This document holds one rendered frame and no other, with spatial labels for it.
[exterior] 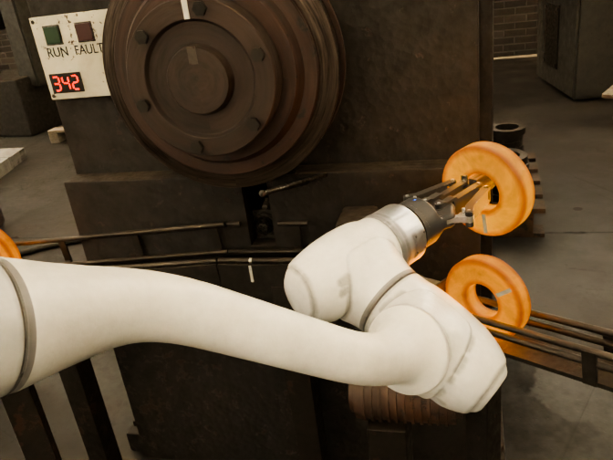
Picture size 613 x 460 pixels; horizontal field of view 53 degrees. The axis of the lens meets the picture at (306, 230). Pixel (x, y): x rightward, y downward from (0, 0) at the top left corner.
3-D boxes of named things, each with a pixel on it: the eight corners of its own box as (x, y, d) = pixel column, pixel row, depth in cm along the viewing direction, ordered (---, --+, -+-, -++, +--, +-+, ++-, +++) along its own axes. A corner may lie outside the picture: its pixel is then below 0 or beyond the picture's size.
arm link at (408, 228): (407, 284, 84) (433, 265, 87) (400, 224, 80) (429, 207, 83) (358, 266, 90) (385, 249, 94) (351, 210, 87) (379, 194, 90)
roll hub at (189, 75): (156, 151, 122) (122, 3, 110) (292, 145, 114) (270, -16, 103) (143, 161, 117) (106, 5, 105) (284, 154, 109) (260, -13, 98)
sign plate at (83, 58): (57, 98, 143) (34, 17, 136) (157, 89, 137) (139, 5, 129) (51, 100, 141) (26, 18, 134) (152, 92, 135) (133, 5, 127)
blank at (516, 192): (447, 139, 104) (435, 145, 103) (531, 141, 93) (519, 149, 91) (459, 222, 110) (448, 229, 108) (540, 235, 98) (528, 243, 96)
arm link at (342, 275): (345, 250, 91) (410, 308, 85) (264, 298, 83) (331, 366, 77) (358, 196, 84) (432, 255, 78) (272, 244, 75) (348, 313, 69)
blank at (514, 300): (484, 340, 115) (473, 349, 113) (441, 268, 117) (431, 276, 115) (548, 321, 102) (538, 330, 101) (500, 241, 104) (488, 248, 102)
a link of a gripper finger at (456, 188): (429, 225, 93) (420, 224, 94) (470, 197, 99) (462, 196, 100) (427, 202, 91) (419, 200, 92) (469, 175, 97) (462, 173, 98)
